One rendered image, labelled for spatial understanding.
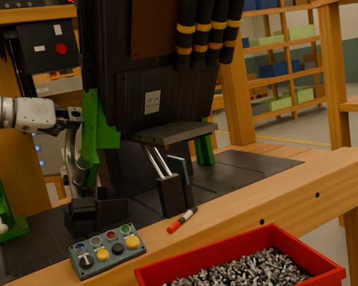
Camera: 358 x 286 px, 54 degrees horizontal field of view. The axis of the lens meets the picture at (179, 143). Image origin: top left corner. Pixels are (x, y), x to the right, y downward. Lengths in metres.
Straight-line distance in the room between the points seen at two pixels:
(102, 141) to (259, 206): 0.45
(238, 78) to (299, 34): 5.49
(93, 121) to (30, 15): 0.42
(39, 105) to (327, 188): 0.86
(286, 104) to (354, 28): 5.07
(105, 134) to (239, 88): 0.85
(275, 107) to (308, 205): 5.58
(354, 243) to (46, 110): 1.11
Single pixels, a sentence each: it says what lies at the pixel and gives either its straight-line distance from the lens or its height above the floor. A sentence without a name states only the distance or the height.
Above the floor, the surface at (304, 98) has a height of 0.33.
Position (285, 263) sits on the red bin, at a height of 0.88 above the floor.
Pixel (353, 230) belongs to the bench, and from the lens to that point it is 1.41.
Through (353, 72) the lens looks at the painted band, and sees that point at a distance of 11.53.
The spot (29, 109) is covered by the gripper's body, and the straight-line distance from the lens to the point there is 1.01.
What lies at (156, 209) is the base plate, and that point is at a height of 0.90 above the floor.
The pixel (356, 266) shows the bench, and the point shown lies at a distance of 1.48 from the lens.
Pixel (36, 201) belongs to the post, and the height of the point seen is 0.93.
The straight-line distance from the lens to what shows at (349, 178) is 1.23.
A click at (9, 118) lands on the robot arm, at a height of 1.24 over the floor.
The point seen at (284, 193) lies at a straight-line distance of 1.02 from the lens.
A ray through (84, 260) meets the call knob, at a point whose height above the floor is 0.94.
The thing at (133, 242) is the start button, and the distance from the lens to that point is 0.81.
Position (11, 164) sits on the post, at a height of 1.08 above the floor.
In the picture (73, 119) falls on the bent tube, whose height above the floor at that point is 1.20.
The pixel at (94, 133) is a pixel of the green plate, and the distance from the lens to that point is 0.95.
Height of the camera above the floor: 1.28
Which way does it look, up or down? 11 degrees down
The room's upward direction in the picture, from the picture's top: 11 degrees counter-clockwise
